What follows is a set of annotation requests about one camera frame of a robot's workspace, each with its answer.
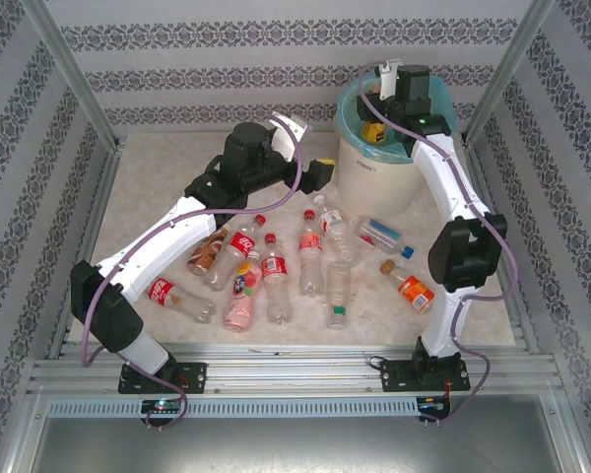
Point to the clear bottle white cap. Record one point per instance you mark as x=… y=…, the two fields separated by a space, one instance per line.
x=340 y=236

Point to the light red label bottle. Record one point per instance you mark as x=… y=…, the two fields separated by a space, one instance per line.
x=310 y=244

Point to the red label cola bottle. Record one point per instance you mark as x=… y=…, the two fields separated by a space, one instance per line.
x=231 y=256
x=187 y=303
x=275 y=268

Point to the brown label plastic bottle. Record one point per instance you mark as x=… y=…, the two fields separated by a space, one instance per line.
x=204 y=256

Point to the pink drink bottle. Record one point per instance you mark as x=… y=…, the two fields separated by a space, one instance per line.
x=239 y=308

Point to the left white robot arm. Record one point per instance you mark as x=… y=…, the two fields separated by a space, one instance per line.
x=167 y=241

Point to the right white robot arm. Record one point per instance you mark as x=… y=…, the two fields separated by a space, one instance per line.
x=433 y=172

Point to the white bin with blue liner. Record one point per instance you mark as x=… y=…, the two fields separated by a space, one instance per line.
x=443 y=98

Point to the cream plastic bin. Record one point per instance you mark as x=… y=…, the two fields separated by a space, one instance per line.
x=374 y=182

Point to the clear bottle blue cap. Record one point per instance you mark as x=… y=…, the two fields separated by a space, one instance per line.
x=381 y=235

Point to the clear bottle green cap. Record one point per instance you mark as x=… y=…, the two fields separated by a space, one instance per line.
x=337 y=286

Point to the orange label bottle tan cap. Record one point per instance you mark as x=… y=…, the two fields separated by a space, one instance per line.
x=416 y=293

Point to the small controller board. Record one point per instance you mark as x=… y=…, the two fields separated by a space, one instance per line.
x=431 y=404
x=162 y=406

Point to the grey metal panel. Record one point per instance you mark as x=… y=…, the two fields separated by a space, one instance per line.
x=295 y=448

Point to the aluminium frame post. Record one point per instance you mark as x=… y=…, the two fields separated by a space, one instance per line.
x=505 y=74
x=74 y=74

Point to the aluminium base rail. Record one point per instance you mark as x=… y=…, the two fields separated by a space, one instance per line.
x=295 y=369

